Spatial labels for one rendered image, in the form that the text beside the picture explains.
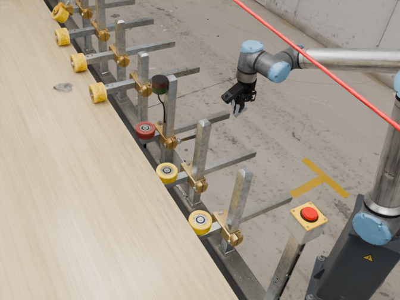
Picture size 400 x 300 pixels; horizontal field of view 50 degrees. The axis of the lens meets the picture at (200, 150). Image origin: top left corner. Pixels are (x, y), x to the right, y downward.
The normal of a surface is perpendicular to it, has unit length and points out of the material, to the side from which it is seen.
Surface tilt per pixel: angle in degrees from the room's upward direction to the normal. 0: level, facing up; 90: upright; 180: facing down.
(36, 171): 0
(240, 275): 0
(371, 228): 95
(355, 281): 90
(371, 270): 90
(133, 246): 0
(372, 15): 90
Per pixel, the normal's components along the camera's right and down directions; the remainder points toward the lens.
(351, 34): -0.81, 0.34
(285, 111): 0.10, -0.72
